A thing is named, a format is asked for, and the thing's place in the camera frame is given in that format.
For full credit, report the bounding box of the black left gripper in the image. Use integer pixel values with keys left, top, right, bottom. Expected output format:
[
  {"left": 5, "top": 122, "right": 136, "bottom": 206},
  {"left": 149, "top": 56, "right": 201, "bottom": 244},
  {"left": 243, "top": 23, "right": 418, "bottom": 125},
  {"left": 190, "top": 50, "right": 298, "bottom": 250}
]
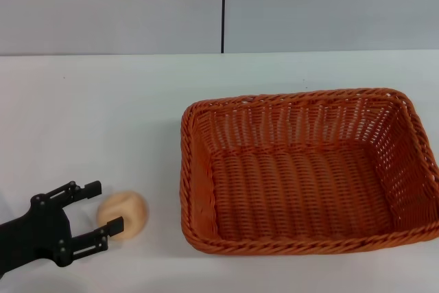
[{"left": 0, "top": 180, "right": 125, "bottom": 275}]

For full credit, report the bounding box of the orange woven wicker basket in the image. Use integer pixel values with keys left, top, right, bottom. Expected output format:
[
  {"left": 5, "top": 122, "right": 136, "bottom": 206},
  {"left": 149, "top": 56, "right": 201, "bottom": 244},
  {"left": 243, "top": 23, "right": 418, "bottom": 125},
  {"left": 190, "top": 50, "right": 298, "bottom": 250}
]
[{"left": 178, "top": 87, "right": 439, "bottom": 256}]

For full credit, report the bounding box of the round beige bread roll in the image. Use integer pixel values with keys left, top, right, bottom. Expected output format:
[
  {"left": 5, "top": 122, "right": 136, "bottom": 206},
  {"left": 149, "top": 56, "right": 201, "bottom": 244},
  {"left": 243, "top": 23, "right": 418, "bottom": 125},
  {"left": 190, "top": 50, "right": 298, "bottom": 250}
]
[{"left": 96, "top": 190, "right": 150, "bottom": 242}]

